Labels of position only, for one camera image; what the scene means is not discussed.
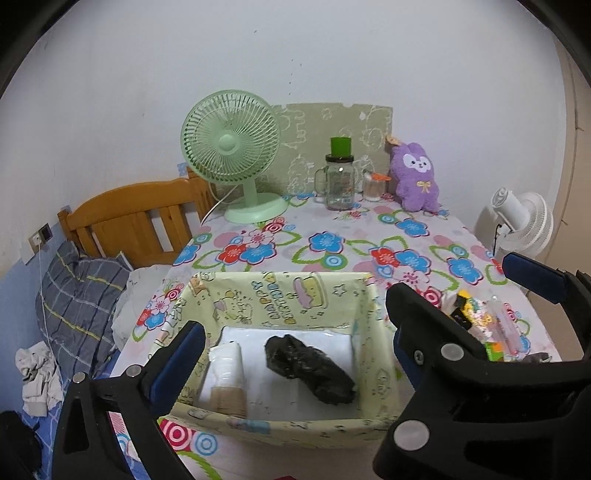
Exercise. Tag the green printed cardboard sheet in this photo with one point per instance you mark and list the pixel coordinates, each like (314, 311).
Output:
(304, 134)

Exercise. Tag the wall outlet plate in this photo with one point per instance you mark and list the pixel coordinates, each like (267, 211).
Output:
(39, 237)

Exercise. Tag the glass jar mug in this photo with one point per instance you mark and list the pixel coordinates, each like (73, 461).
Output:
(339, 184)

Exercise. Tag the purple plush toy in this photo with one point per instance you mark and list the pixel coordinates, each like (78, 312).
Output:
(415, 184)

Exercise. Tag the white bed sheet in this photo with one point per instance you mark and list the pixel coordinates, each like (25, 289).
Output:
(138, 295)

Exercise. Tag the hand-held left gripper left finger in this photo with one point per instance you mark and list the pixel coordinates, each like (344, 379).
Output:
(178, 364)

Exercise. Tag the wooden bed headboard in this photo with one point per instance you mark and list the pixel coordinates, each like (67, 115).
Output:
(124, 207)

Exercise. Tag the green desk fan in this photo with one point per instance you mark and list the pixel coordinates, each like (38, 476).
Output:
(231, 143)

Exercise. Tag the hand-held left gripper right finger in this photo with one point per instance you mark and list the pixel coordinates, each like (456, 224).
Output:
(425, 332)

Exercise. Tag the cotton swab container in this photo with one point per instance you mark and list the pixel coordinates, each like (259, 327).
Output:
(373, 189)

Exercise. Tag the green plastic cup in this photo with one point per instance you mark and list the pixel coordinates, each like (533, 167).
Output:
(340, 146)

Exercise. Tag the black plastic bag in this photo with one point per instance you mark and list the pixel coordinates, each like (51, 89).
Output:
(309, 369)

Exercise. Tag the crumpled white cloth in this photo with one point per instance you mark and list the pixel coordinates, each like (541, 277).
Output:
(37, 378)

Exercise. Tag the beige door panel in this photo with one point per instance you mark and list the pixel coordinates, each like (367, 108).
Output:
(568, 138)

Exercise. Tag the floral printed tablecloth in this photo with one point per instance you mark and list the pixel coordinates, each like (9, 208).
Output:
(323, 249)

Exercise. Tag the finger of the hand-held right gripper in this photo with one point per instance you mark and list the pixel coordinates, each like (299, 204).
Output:
(531, 273)

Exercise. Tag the blue checked bed sheet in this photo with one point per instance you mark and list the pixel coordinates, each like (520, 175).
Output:
(51, 434)

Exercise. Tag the grey plaid pillow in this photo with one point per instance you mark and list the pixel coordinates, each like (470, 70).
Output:
(78, 304)

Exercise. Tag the pile of colourful small packets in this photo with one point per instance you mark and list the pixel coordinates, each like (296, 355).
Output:
(489, 318)

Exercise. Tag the yellow printed fabric storage box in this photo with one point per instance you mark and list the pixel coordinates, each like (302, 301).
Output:
(277, 295)

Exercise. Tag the white electric fan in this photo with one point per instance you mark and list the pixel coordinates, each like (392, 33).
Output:
(526, 221)

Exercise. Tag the pink paper packet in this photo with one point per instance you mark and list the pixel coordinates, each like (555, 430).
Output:
(227, 383)

